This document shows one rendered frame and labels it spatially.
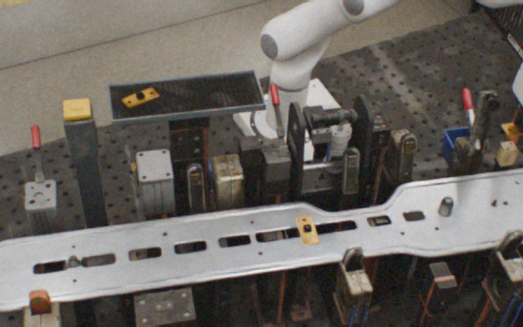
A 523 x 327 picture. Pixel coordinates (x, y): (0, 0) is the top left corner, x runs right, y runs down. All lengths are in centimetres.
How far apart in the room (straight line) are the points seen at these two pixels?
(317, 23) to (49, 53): 224
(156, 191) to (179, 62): 217
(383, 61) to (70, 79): 167
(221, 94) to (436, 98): 102
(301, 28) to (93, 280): 84
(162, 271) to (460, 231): 70
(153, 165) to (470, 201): 77
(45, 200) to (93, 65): 216
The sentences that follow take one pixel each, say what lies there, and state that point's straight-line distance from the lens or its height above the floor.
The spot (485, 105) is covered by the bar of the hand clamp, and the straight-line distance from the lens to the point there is 189.
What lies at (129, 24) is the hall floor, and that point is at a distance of 414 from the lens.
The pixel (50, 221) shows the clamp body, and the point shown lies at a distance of 179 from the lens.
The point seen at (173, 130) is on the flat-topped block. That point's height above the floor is 109.
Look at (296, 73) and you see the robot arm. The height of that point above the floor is 100.
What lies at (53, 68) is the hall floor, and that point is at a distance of 389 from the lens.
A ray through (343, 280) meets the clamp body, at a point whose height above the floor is 103.
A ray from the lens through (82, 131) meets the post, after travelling 184.
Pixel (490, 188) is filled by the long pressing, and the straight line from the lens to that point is 195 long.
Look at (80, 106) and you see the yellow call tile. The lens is 183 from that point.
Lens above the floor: 234
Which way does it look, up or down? 46 degrees down
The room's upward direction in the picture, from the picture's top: 3 degrees clockwise
